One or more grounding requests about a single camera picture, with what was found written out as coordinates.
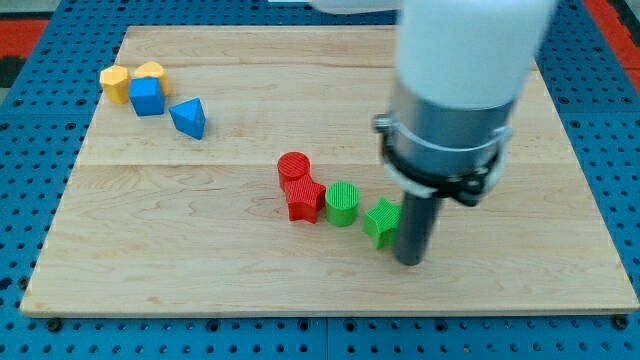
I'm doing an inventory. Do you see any red star block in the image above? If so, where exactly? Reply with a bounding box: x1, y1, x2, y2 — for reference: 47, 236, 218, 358
284, 175, 326, 224

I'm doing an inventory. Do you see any yellow hexagon block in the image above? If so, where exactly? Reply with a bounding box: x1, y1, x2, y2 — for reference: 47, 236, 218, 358
99, 65, 131, 104

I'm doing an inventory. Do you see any yellow heart block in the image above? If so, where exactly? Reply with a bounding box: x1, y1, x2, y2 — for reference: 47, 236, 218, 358
134, 61, 171, 96

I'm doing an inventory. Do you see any green cylinder block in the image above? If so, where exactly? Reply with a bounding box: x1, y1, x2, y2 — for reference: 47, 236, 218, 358
325, 181, 360, 227

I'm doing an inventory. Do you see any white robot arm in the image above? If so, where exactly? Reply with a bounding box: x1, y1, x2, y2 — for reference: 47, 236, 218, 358
310, 0, 557, 266

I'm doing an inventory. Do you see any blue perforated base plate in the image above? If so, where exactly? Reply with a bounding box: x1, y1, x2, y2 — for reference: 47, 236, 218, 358
1, 0, 639, 359

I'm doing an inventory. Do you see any blue cube block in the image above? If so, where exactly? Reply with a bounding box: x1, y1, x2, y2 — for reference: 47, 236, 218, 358
129, 77, 166, 117

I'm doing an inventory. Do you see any blue triangle block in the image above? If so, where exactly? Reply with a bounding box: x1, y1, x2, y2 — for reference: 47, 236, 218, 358
169, 98, 206, 140

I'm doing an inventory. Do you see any red cylinder block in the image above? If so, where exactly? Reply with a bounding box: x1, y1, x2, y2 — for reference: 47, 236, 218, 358
276, 151, 311, 190

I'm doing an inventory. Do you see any wooden board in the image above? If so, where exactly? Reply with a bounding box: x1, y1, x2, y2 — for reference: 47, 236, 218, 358
21, 26, 639, 318

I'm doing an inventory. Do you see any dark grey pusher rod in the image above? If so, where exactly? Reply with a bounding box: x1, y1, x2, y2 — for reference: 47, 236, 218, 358
393, 192, 442, 266

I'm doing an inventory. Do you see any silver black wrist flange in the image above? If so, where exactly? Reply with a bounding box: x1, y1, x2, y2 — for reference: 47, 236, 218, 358
374, 80, 514, 207

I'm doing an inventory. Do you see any green star block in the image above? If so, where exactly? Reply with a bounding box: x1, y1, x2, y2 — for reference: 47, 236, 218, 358
362, 197, 401, 250

